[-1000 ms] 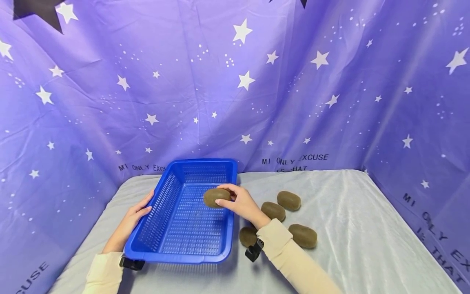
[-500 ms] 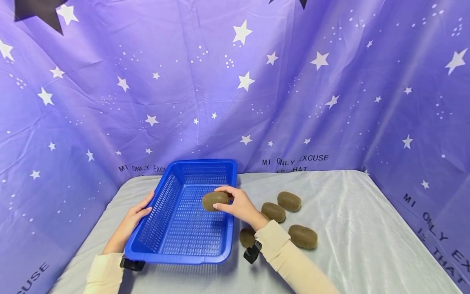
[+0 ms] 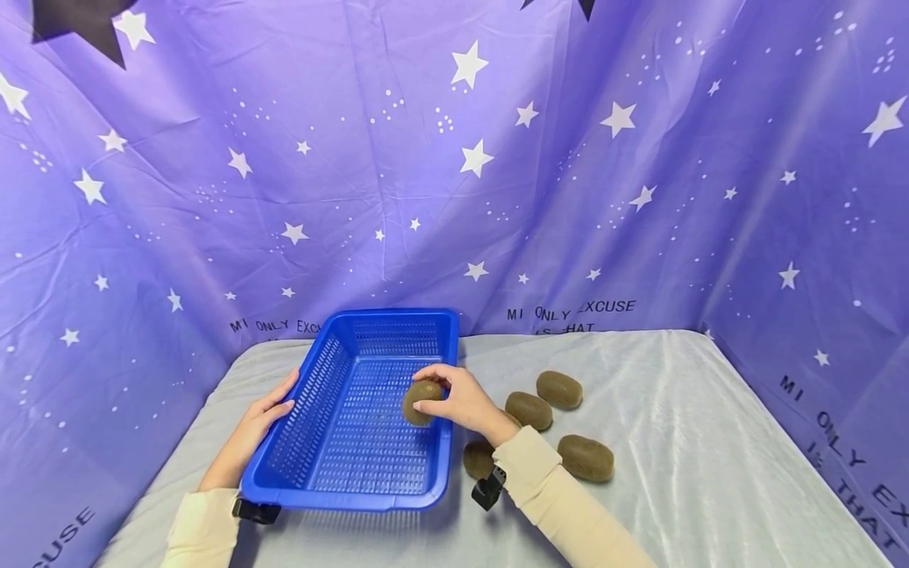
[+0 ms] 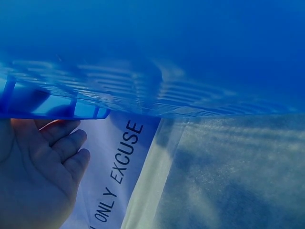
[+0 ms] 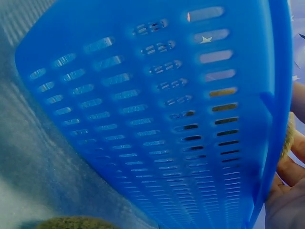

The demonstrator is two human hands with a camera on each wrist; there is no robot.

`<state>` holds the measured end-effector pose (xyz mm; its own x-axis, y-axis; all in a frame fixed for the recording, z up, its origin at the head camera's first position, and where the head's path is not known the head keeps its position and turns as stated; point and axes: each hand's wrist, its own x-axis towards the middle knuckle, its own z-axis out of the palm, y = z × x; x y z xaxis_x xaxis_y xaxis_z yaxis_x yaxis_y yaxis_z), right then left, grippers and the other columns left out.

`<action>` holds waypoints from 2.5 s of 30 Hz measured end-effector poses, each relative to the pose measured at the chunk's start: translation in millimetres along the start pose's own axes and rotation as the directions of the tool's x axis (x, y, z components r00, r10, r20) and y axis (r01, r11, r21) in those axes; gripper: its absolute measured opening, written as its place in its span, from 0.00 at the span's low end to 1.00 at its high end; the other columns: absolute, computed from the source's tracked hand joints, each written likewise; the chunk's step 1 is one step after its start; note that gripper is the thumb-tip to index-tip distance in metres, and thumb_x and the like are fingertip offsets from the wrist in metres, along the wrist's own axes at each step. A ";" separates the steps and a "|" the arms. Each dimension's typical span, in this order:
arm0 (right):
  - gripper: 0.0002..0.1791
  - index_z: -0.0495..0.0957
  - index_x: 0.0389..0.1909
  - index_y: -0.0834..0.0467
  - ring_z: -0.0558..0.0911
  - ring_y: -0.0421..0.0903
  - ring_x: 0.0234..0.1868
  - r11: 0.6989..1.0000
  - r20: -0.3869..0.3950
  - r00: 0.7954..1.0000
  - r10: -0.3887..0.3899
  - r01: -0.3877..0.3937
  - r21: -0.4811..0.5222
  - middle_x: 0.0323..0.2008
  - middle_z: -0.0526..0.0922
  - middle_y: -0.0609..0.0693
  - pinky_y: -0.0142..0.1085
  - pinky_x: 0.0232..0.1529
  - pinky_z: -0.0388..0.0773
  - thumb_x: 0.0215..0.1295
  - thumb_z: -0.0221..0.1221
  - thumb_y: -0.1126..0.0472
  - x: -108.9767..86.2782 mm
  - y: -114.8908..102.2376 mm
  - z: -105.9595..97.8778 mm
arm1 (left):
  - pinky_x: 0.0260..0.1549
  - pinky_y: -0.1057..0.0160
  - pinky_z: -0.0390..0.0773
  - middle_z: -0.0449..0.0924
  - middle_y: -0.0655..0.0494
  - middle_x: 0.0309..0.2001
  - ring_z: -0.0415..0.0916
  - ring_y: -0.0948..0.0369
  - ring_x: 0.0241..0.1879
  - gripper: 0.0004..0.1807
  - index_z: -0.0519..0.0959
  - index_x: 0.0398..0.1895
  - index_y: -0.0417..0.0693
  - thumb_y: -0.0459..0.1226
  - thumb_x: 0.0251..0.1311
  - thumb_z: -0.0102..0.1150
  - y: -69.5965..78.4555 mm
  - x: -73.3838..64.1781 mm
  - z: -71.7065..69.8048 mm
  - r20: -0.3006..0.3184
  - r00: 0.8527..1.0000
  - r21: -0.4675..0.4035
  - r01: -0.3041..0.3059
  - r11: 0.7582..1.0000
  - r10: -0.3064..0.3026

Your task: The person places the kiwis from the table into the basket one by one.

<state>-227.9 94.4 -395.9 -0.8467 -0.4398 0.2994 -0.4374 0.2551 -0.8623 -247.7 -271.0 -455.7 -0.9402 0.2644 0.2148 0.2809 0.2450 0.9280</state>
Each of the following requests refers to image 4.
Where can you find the person's left hand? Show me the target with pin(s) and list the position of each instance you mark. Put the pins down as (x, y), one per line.
(31, 171)

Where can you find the blue slatted plastic basket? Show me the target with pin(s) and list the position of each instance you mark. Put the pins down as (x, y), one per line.
(100, 71)

